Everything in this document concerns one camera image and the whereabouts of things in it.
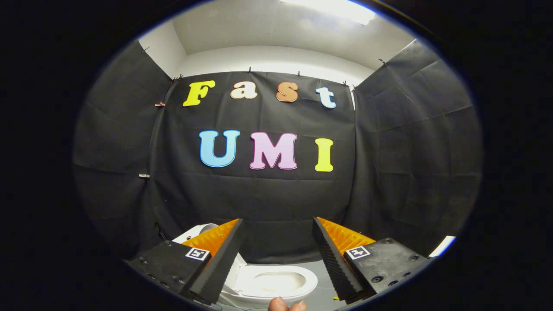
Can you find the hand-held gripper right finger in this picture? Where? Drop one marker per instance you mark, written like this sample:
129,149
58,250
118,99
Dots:
332,263

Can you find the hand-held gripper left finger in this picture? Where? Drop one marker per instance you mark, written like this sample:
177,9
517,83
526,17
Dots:
224,259

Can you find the white toilet seat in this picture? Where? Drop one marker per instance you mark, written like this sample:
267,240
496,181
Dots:
309,283

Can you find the white toilet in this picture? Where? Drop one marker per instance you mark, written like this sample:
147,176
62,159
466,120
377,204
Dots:
185,236

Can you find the black backdrop cloth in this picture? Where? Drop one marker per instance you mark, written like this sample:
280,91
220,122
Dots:
259,198

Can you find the ceiling light panel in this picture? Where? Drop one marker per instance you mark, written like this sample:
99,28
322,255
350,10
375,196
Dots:
332,8

